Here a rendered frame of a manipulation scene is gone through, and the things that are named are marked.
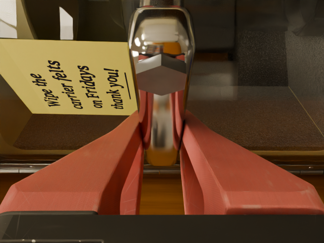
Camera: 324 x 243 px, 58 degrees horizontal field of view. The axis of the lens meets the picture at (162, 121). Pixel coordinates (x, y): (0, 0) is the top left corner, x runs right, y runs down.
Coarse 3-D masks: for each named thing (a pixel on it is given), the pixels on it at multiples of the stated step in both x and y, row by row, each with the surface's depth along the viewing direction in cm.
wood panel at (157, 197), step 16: (0, 176) 39; (16, 176) 39; (144, 176) 39; (160, 176) 39; (176, 176) 39; (304, 176) 40; (320, 176) 40; (0, 192) 37; (144, 192) 37; (160, 192) 37; (176, 192) 37; (320, 192) 37; (144, 208) 35; (160, 208) 35; (176, 208) 35
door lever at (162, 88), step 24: (144, 0) 7; (168, 0) 7; (144, 24) 7; (168, 24) 7; (192, 24) 7; (144, 48) 6; (168, 48) 6; (192, 48) 7; (144, 72) 6; (168, 72) 6; (144, 96) 8; (168, 96) 8; (144, 120) 10; (168, 120) 9; (144, 144) 12; (168, 144) 11
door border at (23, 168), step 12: (0, 168) 32; (12, 168) 32; (24, 168) 32; (36, 168) 32; (144, 168) 32; (156, 168) 32; (168, 168) 32; (180, 168) 32; (288, 168) 32; (300, 168) 32; (312, 168) 32
